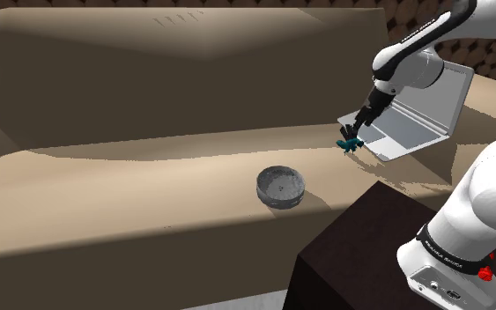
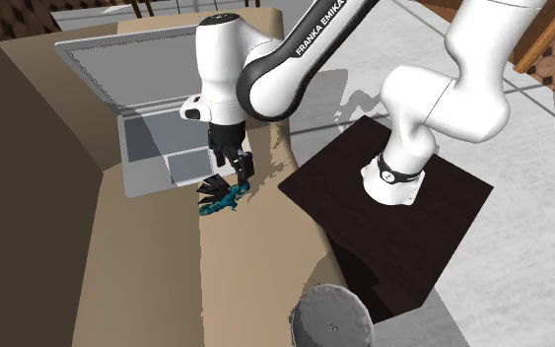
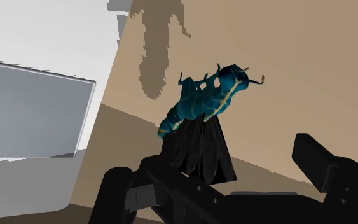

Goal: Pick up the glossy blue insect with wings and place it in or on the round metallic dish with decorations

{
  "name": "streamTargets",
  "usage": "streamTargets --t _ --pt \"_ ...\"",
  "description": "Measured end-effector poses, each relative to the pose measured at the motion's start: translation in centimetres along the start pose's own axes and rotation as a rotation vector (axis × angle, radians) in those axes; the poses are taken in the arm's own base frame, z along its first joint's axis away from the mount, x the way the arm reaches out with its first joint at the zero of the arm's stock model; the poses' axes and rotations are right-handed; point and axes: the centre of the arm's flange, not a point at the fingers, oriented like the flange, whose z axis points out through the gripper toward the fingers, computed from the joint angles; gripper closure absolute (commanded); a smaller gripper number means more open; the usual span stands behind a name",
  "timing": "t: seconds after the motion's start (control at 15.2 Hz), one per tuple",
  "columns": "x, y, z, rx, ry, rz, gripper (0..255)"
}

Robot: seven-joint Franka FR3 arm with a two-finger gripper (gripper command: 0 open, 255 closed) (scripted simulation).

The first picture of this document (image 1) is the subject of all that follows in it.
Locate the small teal toy figure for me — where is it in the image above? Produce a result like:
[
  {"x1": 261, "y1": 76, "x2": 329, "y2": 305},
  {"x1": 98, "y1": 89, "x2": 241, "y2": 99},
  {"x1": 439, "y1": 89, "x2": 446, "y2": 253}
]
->
[{"x1": 336, "y1": 137, "x2": 365, "y2": 155}]

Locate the grey round bowl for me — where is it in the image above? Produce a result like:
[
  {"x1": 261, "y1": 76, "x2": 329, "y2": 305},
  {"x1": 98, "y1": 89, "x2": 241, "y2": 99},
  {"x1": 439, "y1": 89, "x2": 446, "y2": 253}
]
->
[{"x1": 255, "y1": 165, "x2": 307, "y2": 210}]

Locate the dark robot stand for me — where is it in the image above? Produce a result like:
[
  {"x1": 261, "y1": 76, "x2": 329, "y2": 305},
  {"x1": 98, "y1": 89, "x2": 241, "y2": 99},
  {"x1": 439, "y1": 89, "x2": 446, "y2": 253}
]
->
[{"x1": 281, "y1": 181, "x2": 496, "y2": 310}]

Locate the beige sofa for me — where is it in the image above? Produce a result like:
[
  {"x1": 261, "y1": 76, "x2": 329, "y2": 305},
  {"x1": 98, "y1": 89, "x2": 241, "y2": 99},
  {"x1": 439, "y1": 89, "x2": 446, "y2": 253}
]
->
[{"x1": 0, "y1": 7, "x2": 496, "y2": 310}]

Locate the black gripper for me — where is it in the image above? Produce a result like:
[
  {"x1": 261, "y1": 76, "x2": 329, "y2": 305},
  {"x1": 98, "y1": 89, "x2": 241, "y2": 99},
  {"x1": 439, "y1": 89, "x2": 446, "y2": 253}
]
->
[{"x1": 340, "y1": 87, "x2": 396, "y2": 141}]

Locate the silver open laptop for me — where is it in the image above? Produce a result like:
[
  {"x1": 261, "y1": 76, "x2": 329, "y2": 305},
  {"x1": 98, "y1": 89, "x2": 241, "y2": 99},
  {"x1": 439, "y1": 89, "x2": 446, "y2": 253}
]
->
[{"x1": 337, "y1": 60, "x2": 476, "y2": 163}]

